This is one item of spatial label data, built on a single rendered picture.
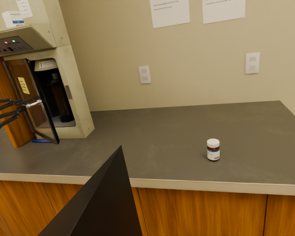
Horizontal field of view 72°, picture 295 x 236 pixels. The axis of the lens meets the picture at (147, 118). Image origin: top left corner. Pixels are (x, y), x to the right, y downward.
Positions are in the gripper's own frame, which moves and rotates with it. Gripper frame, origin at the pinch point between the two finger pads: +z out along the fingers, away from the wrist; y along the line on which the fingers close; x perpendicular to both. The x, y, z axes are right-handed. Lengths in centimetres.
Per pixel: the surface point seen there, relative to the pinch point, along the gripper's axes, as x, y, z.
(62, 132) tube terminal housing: 5.2, -22.2, 13.4
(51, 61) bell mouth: 3.1, 14.9, 19.5
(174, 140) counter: -52, -26, 38
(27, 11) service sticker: 1.0, 36.9, 15.5
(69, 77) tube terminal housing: -6.1, 6.8, 21.1
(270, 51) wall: -75, 1, 102
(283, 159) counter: -93, -26, 44
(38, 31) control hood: -10.7, 27.9, 12.0
